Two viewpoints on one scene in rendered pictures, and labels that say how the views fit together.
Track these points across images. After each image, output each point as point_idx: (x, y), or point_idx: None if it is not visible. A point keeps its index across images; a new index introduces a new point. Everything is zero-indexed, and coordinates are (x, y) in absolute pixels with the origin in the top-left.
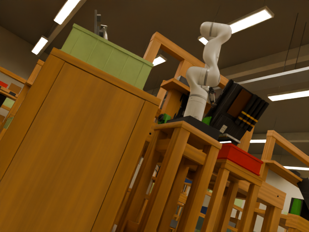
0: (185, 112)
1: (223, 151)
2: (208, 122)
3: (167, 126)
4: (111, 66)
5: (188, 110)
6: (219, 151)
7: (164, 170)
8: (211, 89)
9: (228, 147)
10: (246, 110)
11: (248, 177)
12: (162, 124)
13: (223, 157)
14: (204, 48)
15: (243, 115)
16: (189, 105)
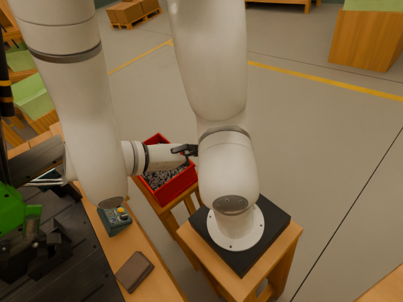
0: (244, 229)
1: (186, 180)
2: (1, 183)
3: (274, 265)
4: None
5: (251, 220)
6: (179, 184)
7: (291, 260)
8: (194, 148)
9: (192, 170)
10: (8, 72)
11: None
12: (260, 281)
13: (192, 183)
14: (234, 82)
15: (10, 87)
16: (250, 217)
